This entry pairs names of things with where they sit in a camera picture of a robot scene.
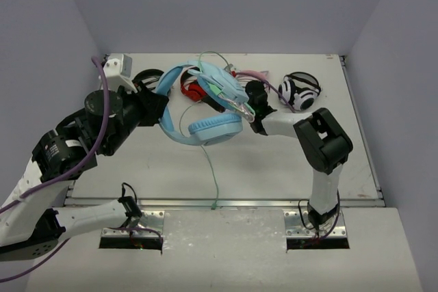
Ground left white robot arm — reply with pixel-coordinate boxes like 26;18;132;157
1;83;169;262

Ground metal mounting plate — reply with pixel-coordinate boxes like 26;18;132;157
283;208;348;239
101;209;166;239

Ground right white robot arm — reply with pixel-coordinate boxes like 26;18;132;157
245;81;353;230

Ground green headphone cable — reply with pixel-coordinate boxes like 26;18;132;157
177;50;240;211

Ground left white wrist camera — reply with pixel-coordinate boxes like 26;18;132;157
103;53;136;92

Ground black white striped headphones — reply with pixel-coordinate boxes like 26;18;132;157
278;71;322;111

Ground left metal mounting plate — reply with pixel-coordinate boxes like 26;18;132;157
101;209;166;239

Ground pink cat ear headphones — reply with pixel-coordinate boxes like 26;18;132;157
235;70;269;81

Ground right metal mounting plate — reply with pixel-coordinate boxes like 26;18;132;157
283;208;348;239

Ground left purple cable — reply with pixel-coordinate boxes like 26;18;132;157
0;55;114;281

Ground red headphones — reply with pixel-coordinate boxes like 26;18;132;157
180;71;207;102

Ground large light blue headphones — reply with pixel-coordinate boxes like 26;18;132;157
155;60;255;146

